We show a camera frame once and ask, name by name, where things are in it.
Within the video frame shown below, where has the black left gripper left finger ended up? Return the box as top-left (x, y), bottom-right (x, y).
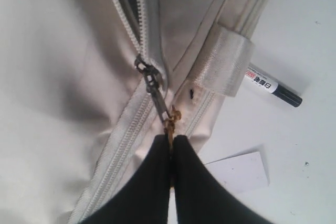
top-left (83, 135), bottom-right (171, 223)

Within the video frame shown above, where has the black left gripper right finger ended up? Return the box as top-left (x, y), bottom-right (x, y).
top-left (172, 135), bottom-right (270, 223)

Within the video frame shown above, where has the cream fabric duffel bag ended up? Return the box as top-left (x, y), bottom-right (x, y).
top-left (1, 0), bottom-right (268, 223)

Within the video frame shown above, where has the black and white marker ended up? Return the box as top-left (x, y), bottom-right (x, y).
top-left (245, 64), bottom-right (302, 108)

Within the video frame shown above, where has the white paper hang tag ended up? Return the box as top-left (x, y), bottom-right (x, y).
top-left (202, 144), bottom-right (270, 195)

